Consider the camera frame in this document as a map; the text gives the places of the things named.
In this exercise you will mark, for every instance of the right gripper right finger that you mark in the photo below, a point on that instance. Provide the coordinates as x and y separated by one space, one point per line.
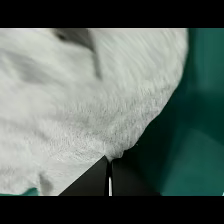
130 181

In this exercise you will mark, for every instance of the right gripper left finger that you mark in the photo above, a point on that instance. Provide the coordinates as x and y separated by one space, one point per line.
90 181

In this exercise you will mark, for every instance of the light grey garment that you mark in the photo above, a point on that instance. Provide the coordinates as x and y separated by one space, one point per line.
83 100

